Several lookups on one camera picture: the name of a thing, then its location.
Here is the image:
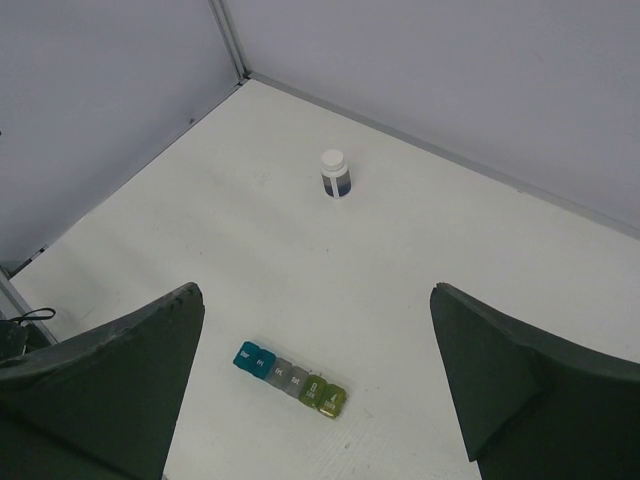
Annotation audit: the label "left aluminium frame post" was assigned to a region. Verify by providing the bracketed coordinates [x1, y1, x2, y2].
[209, 0, 251, 83]

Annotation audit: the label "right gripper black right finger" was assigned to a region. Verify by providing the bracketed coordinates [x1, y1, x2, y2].
[430, 283, 639, 479]

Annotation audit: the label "weekly pill organizer strip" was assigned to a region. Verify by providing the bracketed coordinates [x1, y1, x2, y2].
[233, 341, 348, 419]

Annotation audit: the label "white blue pill bottle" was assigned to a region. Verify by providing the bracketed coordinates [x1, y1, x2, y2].
[321, 149, 352, 199]

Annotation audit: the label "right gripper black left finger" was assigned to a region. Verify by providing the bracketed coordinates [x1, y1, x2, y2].
[1, 282, 205, 479]

